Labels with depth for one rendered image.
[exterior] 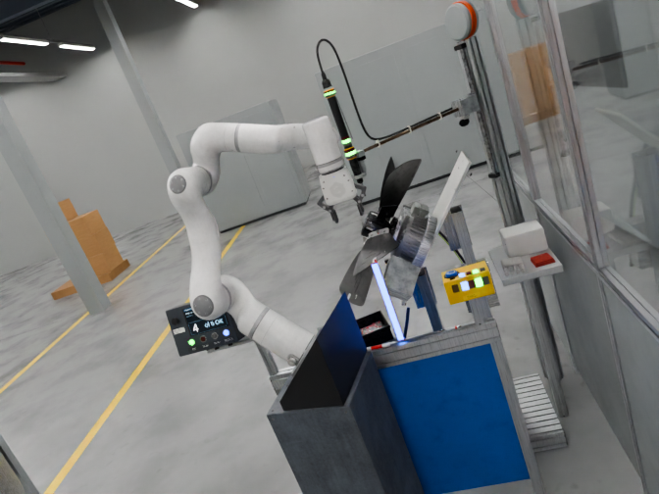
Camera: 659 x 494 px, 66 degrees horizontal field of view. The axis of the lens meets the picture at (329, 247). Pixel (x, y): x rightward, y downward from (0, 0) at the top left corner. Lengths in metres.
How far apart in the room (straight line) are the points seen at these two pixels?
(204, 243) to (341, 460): 0.83
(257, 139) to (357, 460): 1.05
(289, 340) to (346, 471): 0.47
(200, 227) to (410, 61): 6.23
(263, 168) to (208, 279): 7.80
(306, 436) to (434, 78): 6.47
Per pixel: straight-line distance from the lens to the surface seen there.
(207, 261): 1.70
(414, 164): 2.15
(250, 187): 9.54
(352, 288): 2.29
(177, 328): 2.09
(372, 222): 2.22
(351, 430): 1.69
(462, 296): 1.85
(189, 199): 1.65
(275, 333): 1.69
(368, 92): 7.62
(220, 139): 1.65
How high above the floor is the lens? 1.82
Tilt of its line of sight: 16 degrees down
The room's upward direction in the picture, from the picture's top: 21 degrees counter-clockwise
